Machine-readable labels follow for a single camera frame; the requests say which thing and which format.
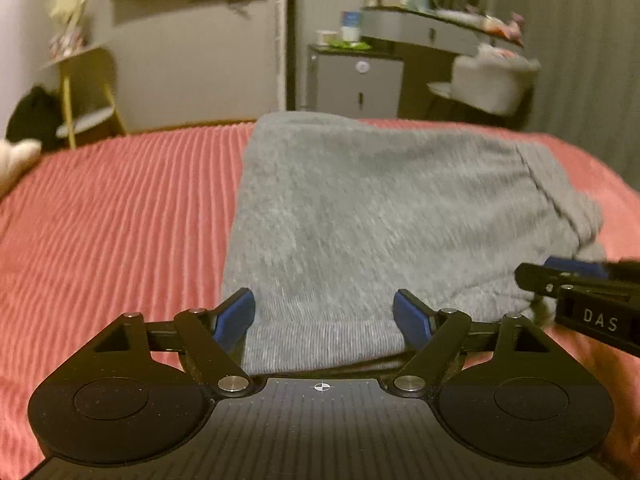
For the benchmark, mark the blue and white box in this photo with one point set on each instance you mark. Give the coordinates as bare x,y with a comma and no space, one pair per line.
350,26

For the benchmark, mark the black bag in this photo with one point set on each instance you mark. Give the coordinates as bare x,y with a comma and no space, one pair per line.
35,117

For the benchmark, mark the pink plush toy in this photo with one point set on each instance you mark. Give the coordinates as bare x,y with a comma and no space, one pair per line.
515,25

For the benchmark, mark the small white jar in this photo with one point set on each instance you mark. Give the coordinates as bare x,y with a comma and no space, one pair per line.
326,37

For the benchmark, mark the grey knitted sweater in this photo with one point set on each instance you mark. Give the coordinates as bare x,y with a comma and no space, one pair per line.
375,210

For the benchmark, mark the yellow side table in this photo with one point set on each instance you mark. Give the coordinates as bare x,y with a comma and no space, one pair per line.
87,67

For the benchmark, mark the pale yellow bouquet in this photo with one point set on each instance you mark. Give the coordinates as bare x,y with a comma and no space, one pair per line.
70,20

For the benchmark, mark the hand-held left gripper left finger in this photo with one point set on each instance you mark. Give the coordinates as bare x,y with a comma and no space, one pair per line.
234,317

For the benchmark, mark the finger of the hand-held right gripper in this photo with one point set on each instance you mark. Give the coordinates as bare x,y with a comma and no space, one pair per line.
537,276
575,265

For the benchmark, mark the pink ribbed blanket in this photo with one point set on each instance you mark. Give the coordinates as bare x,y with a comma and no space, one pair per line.
125,220

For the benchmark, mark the white plush toy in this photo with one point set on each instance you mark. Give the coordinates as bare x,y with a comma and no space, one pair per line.
15,162

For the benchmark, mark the green mat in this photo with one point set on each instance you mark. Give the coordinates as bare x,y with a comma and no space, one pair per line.
352,45

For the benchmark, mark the grey fluffy chair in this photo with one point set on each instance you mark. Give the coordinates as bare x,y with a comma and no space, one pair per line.
492,80

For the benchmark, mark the grey vanity desk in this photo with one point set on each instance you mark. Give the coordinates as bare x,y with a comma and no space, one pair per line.
415,27

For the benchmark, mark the grey mini fridge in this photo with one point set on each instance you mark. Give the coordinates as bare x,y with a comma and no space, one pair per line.
350,85

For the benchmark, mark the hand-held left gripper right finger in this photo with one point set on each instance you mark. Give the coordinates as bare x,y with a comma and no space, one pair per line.
412,317

